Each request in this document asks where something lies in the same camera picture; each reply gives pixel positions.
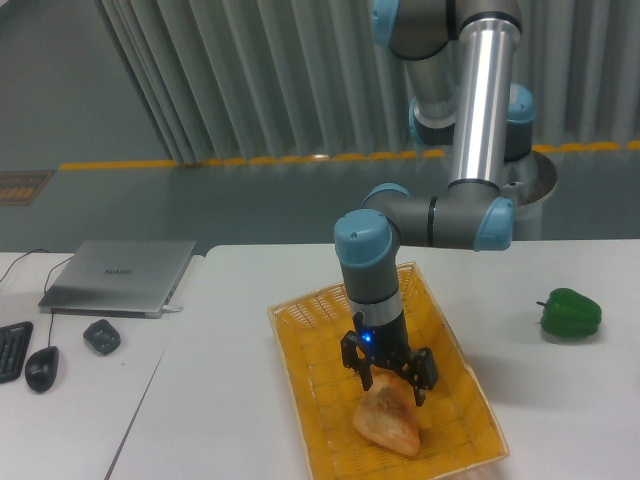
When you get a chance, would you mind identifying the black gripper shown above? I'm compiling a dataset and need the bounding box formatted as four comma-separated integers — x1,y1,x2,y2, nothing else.
340,312,439,407

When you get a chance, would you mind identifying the triangular golden bread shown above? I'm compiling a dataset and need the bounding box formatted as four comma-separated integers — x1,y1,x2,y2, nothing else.
353,374,421,457

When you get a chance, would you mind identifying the green bell pepper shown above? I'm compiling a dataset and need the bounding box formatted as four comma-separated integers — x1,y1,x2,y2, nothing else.
537,288,602,339

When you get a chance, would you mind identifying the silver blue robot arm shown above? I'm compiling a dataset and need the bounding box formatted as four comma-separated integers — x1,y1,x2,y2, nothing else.
334,1,523,404

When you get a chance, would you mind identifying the yellow woven basket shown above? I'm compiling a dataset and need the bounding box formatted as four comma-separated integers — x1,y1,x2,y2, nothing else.
269,263,510,479

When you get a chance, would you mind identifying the small black device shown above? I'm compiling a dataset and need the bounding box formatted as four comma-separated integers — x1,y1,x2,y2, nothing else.
83,319,121,356

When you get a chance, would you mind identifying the silver laptop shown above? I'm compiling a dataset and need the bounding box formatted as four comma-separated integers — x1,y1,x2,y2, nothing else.
39,240,196,318

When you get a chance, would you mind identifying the grey pleated curtain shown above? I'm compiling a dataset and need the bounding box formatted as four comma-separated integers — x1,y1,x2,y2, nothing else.
98,1,639,165

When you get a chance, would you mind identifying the black computer mouse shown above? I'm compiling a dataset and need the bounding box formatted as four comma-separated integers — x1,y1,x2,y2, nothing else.
24,346,60,394

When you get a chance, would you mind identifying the black keyboard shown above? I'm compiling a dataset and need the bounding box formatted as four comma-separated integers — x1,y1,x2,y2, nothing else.
0,321,33,384

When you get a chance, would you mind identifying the black mouse cable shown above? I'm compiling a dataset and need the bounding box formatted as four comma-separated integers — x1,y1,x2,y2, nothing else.
43,262,71,348

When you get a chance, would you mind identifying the black laptop cable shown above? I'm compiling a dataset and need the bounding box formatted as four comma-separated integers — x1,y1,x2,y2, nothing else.
0,248,76,289

